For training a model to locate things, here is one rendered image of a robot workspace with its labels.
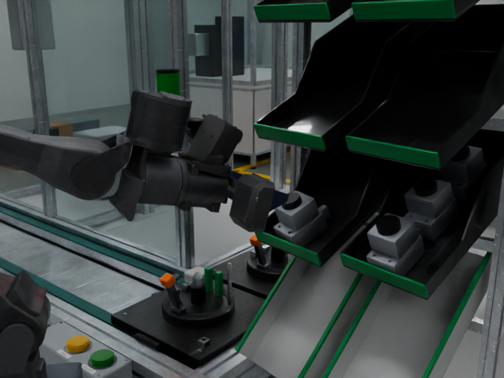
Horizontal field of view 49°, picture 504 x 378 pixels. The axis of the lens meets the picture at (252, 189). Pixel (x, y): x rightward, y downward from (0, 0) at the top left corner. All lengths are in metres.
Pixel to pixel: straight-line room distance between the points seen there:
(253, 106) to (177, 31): 4.80
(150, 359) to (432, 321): 0.47
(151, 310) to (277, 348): 0.32
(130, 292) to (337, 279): 0.58
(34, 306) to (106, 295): 0.64
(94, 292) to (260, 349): 0.54
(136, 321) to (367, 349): 0.45
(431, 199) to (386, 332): 0.22
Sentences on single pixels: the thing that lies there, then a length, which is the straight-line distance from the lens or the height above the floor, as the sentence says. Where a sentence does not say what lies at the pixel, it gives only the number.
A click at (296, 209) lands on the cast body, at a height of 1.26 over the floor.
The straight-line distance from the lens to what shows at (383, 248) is 0.72.
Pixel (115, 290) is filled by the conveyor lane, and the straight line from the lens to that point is 1.35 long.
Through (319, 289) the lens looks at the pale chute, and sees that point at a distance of 0.91.
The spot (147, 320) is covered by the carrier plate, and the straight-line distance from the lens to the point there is 1.10.
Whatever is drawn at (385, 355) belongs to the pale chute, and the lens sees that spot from 0.85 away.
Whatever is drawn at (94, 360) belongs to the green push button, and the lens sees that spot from 1.00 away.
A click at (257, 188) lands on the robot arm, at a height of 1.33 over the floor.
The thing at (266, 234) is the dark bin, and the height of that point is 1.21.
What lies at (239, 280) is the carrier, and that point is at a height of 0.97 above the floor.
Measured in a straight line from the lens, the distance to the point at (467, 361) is 1.24.
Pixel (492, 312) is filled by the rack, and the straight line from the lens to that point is 0.83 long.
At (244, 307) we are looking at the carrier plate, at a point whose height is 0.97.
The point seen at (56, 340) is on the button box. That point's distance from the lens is 1.09.
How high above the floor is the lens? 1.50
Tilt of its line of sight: 16 degrees down
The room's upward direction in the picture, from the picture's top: straight up
